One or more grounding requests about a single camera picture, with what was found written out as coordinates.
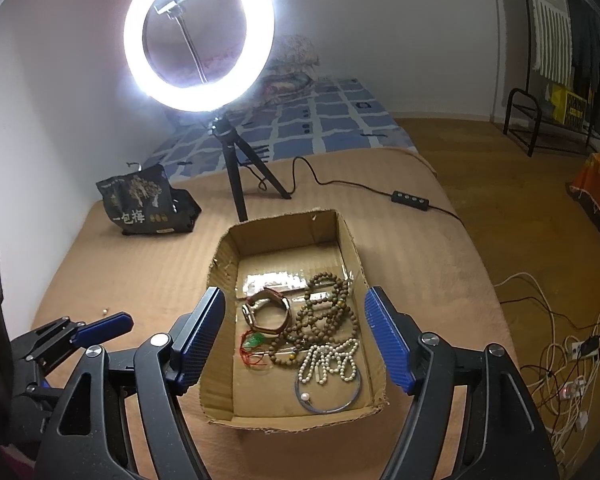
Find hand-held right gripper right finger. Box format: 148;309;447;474
364;286;561;480

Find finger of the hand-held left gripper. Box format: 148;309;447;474
10;311;134;377

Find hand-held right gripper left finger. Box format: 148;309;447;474
35;286;227;480

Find red cord jade pendant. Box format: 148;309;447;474
239;330;276;368

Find white pearl necklace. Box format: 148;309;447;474
296;338;359;386

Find brown wooden bead necklace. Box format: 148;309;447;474
267;271;362;367

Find red strap wristwatch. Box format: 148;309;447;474
242;287;292;336

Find thin dark bangle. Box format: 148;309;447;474
294;365;365;415

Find cardboard box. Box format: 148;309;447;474
200;208;388;432

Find tan blanket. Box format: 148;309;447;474
30;149;521;480

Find black snack bag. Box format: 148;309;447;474
96;162;202;237

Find black tripod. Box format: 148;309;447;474
206;116;292;222

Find white power strip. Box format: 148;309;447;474
562;332;600;361

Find blue checked bed sheet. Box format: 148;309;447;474
147;76;416;183

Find black metal clothes rack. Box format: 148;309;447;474
502;0;600;157

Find yellow box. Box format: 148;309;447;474
550;84;588;126

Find folded floral quilt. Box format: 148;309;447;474
262;34;321;106

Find phone holder clamp on stem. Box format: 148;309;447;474
155;0;208;86

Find white fringed towel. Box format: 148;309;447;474
522;0;573;81

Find dark hanging clothes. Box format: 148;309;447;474
565;0;600;133

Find black inline cable remote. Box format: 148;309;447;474
391;190;429;207

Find tangle of white cables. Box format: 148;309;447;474
495;271;600;466

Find black power cable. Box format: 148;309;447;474
250;156;463;223

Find white ring light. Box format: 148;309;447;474
124;0;275;111

